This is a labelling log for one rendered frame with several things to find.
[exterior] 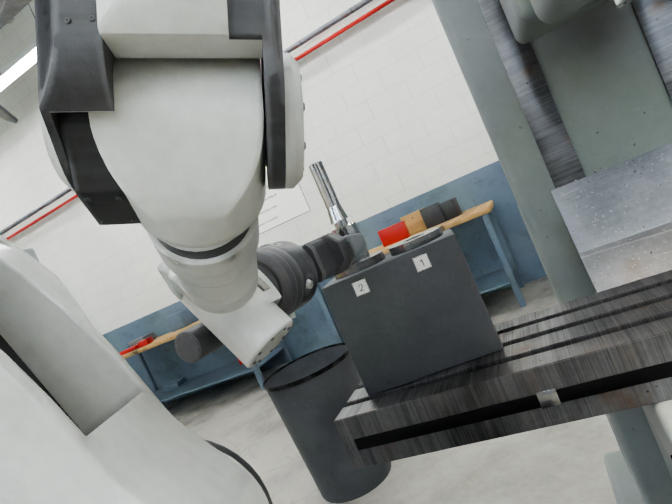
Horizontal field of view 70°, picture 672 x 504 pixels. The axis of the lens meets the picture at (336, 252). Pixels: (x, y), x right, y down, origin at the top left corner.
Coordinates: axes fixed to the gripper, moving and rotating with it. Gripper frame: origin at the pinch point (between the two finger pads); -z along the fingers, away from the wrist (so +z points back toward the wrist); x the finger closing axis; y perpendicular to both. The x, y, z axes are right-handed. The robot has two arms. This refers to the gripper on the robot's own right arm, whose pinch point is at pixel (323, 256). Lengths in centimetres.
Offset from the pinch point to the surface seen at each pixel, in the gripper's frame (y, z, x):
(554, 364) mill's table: 23.5, 0.5, -24.0
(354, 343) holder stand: 14.4, -3.1, 2.9
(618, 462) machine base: 93, -88, -16
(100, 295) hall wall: -58, -386, 551
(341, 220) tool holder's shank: -4.0, -9.1, -0.7
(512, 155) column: -3, -48, -25
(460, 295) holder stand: 13.4, -7.6, -14.3
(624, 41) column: -14, -50, -51
